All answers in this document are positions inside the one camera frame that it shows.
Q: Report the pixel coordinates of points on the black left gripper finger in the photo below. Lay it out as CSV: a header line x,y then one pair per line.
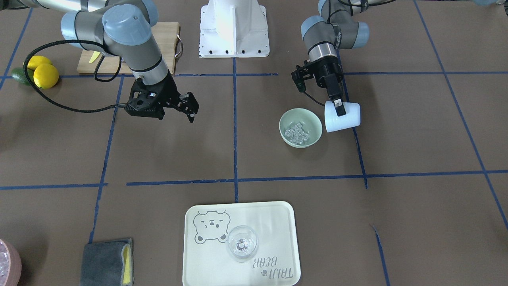
x,y
335,92

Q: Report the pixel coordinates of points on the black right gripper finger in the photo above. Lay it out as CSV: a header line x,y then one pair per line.
x,y
191,117
188,104

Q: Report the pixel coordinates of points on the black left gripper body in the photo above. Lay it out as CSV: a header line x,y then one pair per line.
x,y
326,73

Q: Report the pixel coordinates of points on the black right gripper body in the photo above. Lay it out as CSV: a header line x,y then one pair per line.
x,y
169,92

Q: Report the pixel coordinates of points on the light blue plastic cup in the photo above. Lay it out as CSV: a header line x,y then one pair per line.
x,y
333,122

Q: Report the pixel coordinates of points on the green ceramic bowl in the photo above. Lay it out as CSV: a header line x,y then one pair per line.
x,y
312,125

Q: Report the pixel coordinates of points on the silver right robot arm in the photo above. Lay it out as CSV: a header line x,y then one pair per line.
x,y
121,28

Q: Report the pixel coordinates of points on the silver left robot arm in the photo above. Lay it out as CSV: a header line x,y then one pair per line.
x,y
333,29

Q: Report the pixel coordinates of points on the clear ice cubes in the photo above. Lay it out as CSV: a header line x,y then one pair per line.
x,y
296,135

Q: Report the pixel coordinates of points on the pink bowl with ice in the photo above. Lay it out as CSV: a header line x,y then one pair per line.
x,y
10,264

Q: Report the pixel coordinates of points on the yellow plastic knife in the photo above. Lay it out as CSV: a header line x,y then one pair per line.
x,y
95,55

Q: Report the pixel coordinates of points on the wooden cutting board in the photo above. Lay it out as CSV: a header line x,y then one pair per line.
x,y
165,33

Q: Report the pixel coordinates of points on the yellow lemon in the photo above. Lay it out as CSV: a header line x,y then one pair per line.
x,y
46,76
35,61

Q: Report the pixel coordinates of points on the green lime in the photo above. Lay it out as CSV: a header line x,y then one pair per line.
x,y
19,75

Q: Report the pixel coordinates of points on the clear wine glass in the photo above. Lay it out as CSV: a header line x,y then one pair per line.
x,y
242,243

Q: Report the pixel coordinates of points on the cream bear tray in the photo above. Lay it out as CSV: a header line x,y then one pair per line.
x,y
206,261

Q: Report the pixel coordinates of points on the grey folded cloth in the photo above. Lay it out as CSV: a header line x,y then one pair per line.
x,y
108,263

